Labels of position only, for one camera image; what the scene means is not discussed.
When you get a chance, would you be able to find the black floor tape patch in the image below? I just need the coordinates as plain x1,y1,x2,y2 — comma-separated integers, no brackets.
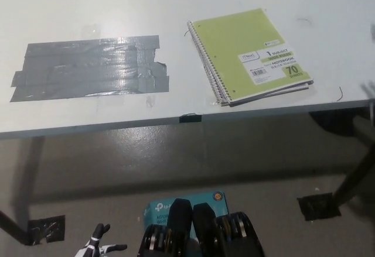
296,191,342,221
26,215,66,246

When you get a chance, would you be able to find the small black tape strip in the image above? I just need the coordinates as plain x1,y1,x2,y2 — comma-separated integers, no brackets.
179,113,203,124

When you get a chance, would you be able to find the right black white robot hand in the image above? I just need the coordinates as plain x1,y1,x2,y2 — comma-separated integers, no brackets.
359,80,375,108

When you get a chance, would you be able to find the grey duct tape patch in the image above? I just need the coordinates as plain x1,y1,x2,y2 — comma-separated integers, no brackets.
9,35,171,103

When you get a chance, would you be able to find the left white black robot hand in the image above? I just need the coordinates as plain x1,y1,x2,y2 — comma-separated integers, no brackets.
74,223,128,257

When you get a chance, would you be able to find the teal TP-Link router box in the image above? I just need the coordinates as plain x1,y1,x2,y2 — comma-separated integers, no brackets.
142,191,230,240

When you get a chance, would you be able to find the black ribbed robot body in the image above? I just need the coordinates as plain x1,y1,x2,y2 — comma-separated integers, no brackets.
137,198,264,257

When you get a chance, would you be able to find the green Mead spiral notebook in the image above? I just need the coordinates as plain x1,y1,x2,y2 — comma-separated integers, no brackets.
187,8,315,107

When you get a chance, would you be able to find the purple spiral notebook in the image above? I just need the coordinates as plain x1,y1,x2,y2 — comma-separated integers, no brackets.
204,60,311,108

